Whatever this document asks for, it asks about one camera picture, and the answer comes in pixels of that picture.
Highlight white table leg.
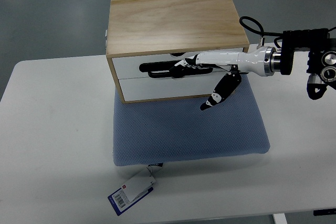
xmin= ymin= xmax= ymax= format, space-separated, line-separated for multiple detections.
xmin=272 ymin=213 xmax=288 ymax=224

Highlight wooden drawer cabinet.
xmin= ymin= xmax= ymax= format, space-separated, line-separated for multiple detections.
xmin=106 ymin=0 xmax=249 ymax=103

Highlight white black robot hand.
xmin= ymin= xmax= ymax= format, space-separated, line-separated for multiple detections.
xmin=169 ymin=46 xmax=276 ymax=111

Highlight white blue product tag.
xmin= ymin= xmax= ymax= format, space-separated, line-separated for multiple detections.
xmin=108 ymin=168 xmax=156 ymax=216

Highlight black table controller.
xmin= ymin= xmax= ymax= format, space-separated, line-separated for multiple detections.
xmin=313 ymin=208 xmax=336 ymax=216

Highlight blue mesh cushion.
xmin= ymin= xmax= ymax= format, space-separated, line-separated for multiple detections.
xmin=113 ymin=76 xmax=270 ymax=166

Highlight white drawer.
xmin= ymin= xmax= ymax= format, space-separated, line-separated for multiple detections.
xmin=119 ymin=71 xmax=227 ymax=102
xmin=112 ymin=52 xmax=197 ymax=81

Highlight black cable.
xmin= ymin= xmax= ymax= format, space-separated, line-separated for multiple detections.
xmin=239 ymin=16 xmax=284 ymax=49

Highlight black drawer handle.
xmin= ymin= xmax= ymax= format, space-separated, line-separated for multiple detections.
xmin=139 ymin=60 xmax=213 ymax=79

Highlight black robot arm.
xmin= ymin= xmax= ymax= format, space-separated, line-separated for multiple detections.
xmin=270 ymin=28 xmax=335 ymax=100

